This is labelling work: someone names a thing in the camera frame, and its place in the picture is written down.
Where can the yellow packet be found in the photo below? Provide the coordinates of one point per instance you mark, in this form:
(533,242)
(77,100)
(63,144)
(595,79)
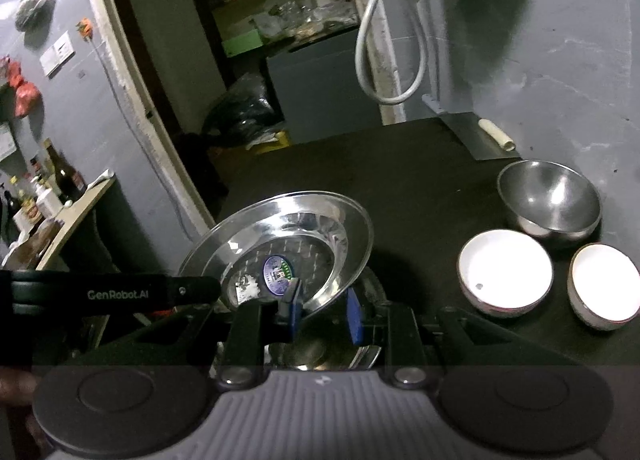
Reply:
(272,142)

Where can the steel plate with round sticker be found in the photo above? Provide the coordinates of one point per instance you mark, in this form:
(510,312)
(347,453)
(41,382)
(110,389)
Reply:
(310,240)

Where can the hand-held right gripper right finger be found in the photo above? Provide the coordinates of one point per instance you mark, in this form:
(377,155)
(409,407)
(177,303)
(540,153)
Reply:
(355,317)

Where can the plain steel plate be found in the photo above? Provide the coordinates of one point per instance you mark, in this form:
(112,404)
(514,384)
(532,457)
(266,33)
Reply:
(320,355)

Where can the white bowl with red rim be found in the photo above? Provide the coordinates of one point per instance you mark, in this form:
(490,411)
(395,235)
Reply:
(505,267)
(607,285)

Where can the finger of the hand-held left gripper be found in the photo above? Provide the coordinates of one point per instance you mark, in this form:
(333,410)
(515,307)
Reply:
(197,291)

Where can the white plastic bottle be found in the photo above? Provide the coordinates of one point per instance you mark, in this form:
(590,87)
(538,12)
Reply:
(48,202)

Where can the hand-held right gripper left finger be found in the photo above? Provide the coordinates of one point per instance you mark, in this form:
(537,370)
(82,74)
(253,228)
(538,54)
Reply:
(291,310)

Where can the white door frame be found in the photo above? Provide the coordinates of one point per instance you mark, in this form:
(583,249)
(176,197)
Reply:
(135,89)

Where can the black plastic bag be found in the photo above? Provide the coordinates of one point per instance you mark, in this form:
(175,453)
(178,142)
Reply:
(242,109)

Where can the white wall switch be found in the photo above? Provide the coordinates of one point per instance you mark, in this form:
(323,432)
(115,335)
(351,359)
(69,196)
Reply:
(57,53)

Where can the red plastic bags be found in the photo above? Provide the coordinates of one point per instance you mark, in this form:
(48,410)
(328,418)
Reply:
(22,94)

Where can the beige side table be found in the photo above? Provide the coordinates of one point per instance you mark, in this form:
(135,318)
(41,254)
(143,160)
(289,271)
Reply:
(75,220)

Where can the green box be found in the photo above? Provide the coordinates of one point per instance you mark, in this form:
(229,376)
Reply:
(242,43)

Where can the dark bag on wall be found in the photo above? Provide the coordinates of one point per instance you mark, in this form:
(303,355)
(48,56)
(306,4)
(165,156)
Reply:
(34,12)

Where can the dark glass bottle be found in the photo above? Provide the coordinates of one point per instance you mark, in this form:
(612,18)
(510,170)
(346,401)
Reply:
(65,174)

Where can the steel bowl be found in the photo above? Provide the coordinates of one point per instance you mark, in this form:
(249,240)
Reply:
(550,200)

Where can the grey cabinet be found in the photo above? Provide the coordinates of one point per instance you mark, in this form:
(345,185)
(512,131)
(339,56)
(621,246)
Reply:
(320,89)

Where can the orange wall hook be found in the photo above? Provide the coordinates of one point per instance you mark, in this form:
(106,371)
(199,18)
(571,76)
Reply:
(84,28)

